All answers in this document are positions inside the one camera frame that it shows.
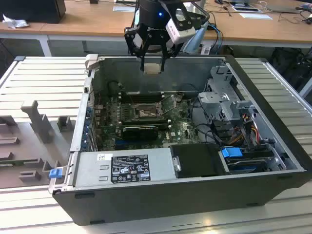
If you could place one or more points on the black plastic shroud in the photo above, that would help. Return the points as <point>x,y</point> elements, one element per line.
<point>197,161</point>

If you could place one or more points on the hard disk in blue carrier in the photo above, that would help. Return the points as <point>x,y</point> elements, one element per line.
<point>230,152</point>

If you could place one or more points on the grey parts rack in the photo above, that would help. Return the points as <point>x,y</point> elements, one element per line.
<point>31,151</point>

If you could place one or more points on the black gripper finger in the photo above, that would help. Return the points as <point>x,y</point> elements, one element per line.
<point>163,63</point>
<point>130,41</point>

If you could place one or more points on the white labelled adapter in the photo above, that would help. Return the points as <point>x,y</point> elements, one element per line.
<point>206,50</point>

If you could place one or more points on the blue case latch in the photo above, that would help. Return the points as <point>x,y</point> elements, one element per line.
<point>55,173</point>

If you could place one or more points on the black RAM slot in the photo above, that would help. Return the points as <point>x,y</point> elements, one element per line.
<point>136,100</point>
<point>161,125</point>
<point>146,121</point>

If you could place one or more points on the black box on desk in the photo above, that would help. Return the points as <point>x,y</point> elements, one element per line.
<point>31,11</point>

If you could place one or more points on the black office chair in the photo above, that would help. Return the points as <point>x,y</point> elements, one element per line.
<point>290,65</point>

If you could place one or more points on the green circuit board strip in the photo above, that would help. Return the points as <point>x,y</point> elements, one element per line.
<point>14,162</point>

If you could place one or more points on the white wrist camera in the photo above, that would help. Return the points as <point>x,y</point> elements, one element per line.
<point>180,34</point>

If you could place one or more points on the grey metal drive cage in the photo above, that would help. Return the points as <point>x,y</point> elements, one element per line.
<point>219,102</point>

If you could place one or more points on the pale blue paper sheet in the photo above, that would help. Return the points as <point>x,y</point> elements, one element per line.
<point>120,8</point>
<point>256,16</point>

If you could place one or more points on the grey power supply with label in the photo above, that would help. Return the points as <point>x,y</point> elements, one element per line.
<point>92,168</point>

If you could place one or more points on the green motherboard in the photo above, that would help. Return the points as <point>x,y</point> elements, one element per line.
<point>180,124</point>

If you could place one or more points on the CPU socket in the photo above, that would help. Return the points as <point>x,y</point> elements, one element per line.
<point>146,113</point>

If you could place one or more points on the crumpled white paper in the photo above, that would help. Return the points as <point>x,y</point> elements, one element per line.
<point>15,23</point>

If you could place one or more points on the silver square CPU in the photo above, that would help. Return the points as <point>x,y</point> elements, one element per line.
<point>152,69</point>

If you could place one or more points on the black open PC case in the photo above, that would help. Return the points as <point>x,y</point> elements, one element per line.
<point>170,204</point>

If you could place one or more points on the wooden desk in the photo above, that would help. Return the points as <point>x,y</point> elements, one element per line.
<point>85,22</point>

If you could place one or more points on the black graphics card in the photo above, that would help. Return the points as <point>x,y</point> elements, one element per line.
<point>140,133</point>

